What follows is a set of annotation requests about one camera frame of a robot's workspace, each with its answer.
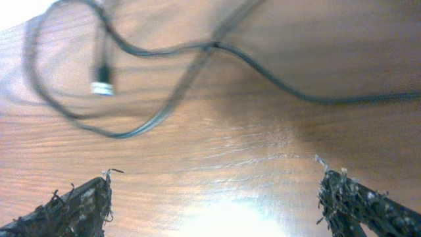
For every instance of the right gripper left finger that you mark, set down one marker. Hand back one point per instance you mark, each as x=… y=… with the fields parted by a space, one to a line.
x=83 y=211

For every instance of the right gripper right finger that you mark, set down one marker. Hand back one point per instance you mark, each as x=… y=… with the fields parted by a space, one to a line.
x=346 y=205

